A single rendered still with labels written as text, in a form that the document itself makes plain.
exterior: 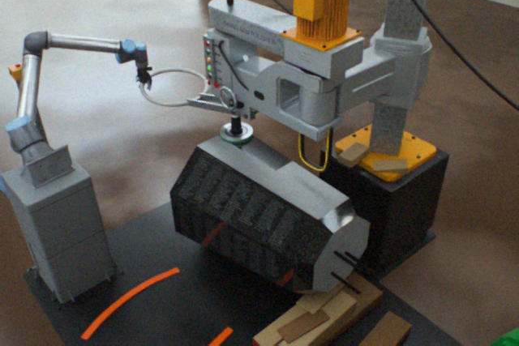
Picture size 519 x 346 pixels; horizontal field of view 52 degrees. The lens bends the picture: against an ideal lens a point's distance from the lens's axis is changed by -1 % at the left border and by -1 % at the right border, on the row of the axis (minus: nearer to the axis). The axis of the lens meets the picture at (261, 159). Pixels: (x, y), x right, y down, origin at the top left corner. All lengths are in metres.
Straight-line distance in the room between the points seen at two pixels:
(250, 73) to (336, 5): 0.72
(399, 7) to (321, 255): 1.38
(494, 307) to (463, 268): 0.34
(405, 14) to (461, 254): 1.81
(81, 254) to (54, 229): 0.30
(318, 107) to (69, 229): 1.67
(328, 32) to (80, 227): 1.90
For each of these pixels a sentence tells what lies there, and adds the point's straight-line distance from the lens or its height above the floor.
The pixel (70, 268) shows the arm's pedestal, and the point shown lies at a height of 0.26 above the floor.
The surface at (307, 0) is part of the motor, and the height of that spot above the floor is 1.95.
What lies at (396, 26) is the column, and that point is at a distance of 3.05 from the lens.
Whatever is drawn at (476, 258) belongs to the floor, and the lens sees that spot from 4.03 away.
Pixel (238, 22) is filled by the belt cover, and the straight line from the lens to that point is 2.88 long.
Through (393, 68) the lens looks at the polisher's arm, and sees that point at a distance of 3.05.
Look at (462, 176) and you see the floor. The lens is 4.74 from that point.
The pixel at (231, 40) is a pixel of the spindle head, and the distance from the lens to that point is 3.01.
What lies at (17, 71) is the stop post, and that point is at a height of 1.07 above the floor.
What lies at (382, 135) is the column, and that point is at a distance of 3.38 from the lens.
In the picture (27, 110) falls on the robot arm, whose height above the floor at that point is 1.12.
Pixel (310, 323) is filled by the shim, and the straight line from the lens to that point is 3.16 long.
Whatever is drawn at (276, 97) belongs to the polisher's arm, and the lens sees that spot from 2.86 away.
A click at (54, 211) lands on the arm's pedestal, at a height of 0.73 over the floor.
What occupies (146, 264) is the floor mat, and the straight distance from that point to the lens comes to 3.81.
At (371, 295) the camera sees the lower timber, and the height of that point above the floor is 0.10.
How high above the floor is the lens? 2.74
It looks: 36 degrees down
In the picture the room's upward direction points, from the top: 1 degrees counter-clockwise
